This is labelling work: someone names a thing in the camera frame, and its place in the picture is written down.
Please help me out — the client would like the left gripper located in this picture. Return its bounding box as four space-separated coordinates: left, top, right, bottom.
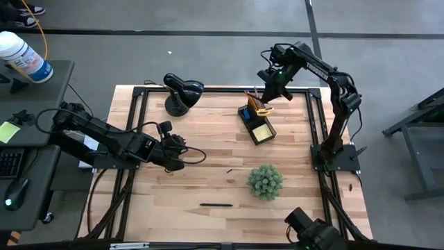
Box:
152 120 190 173

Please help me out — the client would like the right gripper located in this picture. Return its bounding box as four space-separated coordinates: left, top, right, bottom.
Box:
257 68 294 105

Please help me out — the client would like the yellow sticky note pad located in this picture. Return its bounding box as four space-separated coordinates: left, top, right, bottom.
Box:
253 124 273 142

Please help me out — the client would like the black mesh desk organizer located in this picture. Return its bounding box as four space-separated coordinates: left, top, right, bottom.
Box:
237 95 278 146

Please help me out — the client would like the black gooseneck desk lamp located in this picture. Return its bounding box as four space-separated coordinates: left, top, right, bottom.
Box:
162 72 205 117

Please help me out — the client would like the succulent plant in patterned pot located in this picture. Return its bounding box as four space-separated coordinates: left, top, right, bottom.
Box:
246 164 284 201

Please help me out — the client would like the grey side desk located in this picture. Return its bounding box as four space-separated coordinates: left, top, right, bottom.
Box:
0 58 76 232

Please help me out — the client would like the small black clamp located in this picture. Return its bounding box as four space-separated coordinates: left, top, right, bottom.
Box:
12 109 38 126

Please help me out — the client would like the black device with green light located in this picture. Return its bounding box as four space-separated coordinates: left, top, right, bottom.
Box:
284 207 350 250

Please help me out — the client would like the dark metal side table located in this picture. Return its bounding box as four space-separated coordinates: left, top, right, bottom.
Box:
381 86 444 202

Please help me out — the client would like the white wipes canister blue label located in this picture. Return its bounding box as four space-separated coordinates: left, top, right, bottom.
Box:
0 31 55 84

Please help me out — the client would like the green sticky note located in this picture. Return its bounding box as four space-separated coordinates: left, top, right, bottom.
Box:
0 121 21 144

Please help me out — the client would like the black keyboard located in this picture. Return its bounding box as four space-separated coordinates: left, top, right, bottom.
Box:
0 148 24 180

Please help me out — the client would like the black computer mouse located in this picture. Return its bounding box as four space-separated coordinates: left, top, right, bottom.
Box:
3 176 31 212

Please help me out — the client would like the person's foot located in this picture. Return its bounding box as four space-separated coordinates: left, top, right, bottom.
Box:
15 1 46 17
12 17 39 31

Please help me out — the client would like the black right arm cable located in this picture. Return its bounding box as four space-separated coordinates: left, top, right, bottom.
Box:
259 43 294 70

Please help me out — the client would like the black aluminium table frame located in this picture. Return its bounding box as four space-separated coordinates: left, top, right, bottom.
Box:
78 85 374 250

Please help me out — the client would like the yellow cable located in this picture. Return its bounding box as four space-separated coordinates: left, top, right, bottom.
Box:
19 0 49 81

